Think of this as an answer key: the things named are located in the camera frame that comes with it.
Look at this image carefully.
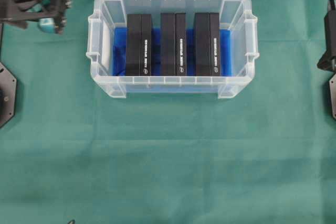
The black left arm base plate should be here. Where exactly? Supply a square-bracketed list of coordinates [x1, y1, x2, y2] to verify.
[0, 63, 17, 127]

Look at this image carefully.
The blue cloth liner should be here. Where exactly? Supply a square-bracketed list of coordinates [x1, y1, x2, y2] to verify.
[110, 27, 232, 93]

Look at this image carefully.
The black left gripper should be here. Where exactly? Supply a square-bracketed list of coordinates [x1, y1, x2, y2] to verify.
[1, 0, 71, 34]

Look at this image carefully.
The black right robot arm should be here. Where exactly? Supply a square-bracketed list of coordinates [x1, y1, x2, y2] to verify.
[317, 0, 335, 72]

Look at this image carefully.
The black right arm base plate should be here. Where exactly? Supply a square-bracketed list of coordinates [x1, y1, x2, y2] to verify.
[329, 74, 336, 120]

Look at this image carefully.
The black box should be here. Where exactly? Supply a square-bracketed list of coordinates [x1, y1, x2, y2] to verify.
[160, 13, 187, 76]
[125, 14, 152, 76]
[194, 13, 221, 77]

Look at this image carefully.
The clear plastic storage case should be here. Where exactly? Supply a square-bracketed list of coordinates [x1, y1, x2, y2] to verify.
[86, 0, 259, 99]

